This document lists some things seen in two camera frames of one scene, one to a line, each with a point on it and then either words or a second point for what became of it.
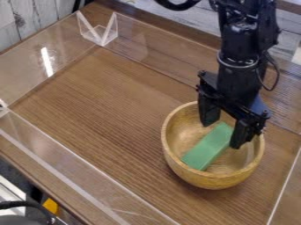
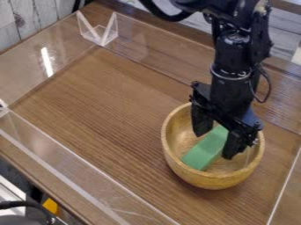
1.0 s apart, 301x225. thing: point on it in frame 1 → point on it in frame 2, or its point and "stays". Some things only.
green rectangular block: (209, 147) stays
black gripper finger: (209, 111) → (203, 121)
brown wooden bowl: (183, 130) stays
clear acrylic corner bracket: (100, 34) stays
